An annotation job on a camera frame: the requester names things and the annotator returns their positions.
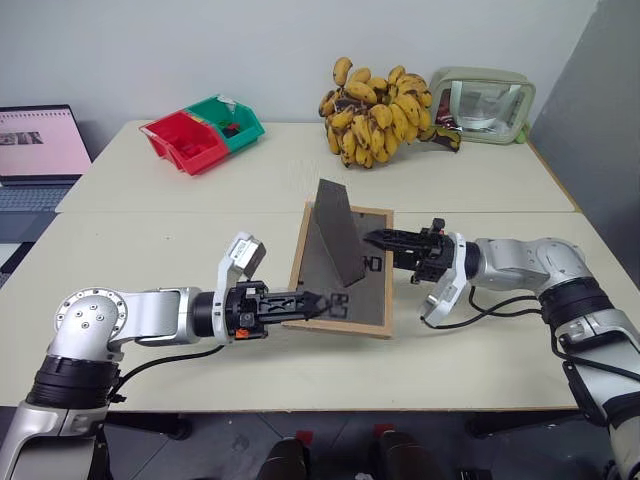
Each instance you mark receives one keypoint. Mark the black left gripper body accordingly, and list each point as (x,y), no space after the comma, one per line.
(246,312)

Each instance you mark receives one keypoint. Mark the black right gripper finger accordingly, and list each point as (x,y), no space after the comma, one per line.
(395,234)
(397,246)

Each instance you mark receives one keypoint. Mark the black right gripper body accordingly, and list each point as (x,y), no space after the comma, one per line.
(432,252)

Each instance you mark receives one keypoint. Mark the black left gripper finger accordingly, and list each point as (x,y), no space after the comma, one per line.
(295,315)
(292,299)

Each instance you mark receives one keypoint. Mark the wooden picture frame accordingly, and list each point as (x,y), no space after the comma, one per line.
(345,280)

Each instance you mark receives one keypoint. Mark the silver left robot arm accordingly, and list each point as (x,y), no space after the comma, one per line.
(150,315)

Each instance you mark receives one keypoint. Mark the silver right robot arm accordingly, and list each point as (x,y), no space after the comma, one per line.
(545,265)

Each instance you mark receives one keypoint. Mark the bunch of yellow bananas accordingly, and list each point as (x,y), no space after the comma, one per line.
(375,120)

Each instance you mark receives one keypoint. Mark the dark rounded shape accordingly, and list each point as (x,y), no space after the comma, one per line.
(405,457)
(286,460)

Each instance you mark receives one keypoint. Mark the pale green clear pouch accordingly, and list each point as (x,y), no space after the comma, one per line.
(487,107)

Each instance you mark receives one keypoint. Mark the small black parts in bin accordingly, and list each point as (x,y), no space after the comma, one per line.
(231,129)

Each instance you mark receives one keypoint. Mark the green plastic storage bin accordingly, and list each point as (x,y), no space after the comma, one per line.
(240,125)

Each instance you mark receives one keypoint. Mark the red plastic storage bin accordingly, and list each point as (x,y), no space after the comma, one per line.
(187,140)

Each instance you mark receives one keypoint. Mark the grey partition panel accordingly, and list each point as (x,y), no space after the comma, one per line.
(595,125)

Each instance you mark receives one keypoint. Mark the open laptop computer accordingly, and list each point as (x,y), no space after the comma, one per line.
(37,145)

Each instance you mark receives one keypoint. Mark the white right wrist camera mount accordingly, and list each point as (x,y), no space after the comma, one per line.
(445,297)

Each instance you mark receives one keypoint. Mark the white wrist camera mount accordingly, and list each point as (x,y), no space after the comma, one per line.
(241,254)
(445,297)

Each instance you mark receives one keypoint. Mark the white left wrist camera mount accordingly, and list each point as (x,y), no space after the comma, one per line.
(241,254)

